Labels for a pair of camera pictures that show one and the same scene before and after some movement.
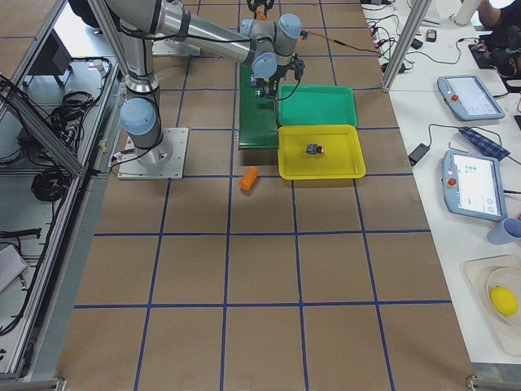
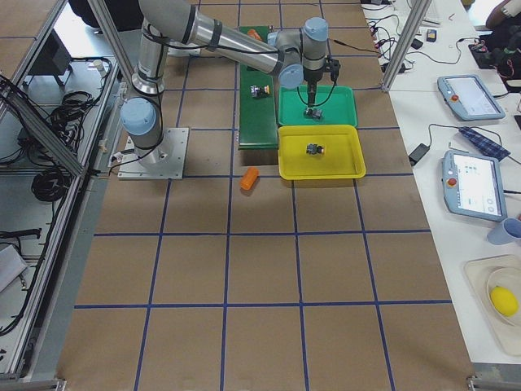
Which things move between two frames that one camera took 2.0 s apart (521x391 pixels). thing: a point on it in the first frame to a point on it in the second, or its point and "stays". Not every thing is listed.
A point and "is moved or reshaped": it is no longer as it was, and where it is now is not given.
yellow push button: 313,148 stays
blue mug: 505,231 stays
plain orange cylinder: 249,177 stays
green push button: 263,93 to 316,114
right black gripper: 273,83 to 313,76
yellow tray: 321,151 stays
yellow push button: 257,81 is moved or reshaped
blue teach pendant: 473,186 stays
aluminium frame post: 405,42 stays
